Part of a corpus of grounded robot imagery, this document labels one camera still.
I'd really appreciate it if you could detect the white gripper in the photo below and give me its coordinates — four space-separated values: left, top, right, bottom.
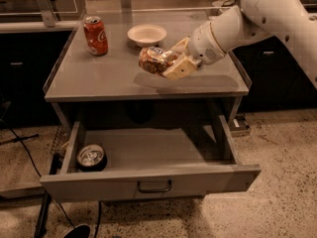
162 21 226 80

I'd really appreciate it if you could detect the orange soda can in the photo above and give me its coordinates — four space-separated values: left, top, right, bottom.
139 47 178 75

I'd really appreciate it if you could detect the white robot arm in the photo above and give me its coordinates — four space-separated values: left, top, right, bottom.
163 0 317 87

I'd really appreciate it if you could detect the red cola can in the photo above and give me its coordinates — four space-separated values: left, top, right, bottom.
83 16 108 56

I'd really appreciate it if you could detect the grey open top drawer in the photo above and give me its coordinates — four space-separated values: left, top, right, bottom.
41 115 261 201

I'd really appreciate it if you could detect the black can in drawer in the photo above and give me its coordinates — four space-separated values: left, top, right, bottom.
76 144 107 172

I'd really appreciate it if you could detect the white bowl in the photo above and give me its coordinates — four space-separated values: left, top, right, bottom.
127 24 166 48

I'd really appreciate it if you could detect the grey cabinet table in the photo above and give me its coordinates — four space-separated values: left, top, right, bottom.
46 10 251 128

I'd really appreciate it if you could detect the small floor box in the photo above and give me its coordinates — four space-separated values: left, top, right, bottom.
230 114 251 137

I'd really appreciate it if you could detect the black stand base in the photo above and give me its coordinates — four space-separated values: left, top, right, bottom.
62 224 90 238

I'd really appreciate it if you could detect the grey metal rail frame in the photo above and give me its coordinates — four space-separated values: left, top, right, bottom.
0 0 317 34

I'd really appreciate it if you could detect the black drawer handle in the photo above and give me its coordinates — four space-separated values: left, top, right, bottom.
137 179 172 193

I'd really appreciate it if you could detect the wire mesh basket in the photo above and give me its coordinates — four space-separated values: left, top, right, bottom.
51 126 69 157

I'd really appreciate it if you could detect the black floor cable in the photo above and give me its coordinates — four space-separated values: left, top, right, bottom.
0 117 103 238

